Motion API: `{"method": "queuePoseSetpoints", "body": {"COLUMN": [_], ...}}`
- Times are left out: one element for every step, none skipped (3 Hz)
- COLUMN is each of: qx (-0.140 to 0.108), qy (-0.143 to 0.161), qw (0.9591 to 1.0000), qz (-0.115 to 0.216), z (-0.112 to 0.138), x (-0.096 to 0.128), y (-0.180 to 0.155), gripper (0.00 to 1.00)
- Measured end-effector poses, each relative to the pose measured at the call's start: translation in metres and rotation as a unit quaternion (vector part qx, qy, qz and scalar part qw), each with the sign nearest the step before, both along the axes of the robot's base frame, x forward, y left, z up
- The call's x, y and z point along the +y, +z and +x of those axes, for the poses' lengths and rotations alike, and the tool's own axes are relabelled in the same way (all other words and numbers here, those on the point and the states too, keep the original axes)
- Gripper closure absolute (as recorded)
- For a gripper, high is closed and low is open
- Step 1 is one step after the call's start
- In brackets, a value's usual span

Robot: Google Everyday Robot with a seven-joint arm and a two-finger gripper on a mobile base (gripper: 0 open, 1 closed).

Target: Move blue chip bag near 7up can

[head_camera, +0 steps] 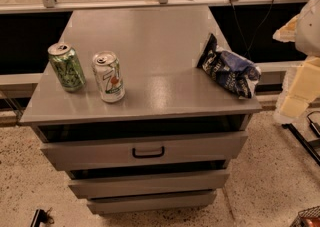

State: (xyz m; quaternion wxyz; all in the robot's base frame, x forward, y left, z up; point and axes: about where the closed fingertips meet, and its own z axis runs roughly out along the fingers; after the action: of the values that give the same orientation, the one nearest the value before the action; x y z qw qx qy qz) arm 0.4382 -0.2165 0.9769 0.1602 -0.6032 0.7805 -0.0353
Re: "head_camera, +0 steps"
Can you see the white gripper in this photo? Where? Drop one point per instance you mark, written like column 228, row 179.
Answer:
column 309, row 34

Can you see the blue chip bag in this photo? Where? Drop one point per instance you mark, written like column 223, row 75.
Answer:
column 231, row 71

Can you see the white 7up can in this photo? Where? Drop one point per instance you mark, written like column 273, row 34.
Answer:
column 106, row 69

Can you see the green soda can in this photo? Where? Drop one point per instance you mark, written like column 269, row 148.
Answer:
column 66, row 65

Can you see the black floor stand bar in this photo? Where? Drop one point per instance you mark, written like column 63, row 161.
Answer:
column 311, row 147

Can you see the top grey drawer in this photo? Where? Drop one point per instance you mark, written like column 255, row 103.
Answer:
column 109, row 153

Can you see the grey drawer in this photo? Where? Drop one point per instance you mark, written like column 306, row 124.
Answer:
column 109, row 153
column 148, row 184
column 151, row 202

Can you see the bottom grey drawer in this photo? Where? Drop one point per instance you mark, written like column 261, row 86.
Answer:
column 151, row 202

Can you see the middle grey drawer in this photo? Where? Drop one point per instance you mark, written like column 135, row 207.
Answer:
column 148, row 184

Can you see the black object on floor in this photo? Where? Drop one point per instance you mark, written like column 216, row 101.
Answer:
column 42, row 217

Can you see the wire basket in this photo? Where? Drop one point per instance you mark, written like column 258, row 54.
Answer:
column 307, row 218

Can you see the black drawer handle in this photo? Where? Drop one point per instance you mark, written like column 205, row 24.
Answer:
column 147, row 154

